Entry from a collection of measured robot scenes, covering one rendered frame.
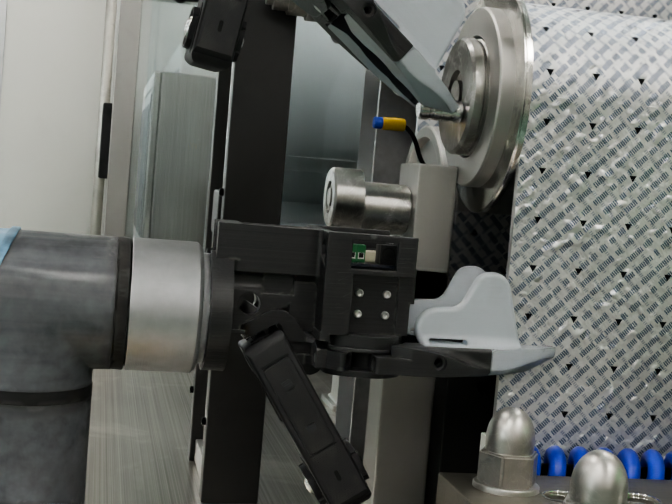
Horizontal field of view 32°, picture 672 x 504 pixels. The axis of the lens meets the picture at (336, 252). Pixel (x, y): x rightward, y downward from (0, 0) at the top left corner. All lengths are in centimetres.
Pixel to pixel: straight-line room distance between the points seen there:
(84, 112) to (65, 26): 44
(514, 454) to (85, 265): 25
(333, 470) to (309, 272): 11
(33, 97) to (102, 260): 561
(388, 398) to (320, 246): 16
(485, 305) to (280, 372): 13
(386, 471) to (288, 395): 15
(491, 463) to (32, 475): 25
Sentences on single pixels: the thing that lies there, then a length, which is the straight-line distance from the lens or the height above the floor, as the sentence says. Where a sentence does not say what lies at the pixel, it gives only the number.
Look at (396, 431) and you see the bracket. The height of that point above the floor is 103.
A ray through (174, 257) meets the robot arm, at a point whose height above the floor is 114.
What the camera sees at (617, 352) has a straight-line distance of 75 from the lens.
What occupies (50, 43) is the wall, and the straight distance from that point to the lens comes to 626.
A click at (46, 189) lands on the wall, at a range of 624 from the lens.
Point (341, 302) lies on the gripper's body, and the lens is 65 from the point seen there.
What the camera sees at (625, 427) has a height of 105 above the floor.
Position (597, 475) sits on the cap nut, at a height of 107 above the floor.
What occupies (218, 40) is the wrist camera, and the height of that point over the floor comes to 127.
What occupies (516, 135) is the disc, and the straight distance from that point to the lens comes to 71.
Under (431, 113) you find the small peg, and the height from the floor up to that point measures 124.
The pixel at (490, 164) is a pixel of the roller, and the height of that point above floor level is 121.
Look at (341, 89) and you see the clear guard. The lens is 174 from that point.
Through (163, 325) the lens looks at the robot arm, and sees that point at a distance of 64.
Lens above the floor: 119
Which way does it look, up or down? 4 degrees down
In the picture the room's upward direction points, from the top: 5 degrees clockwise
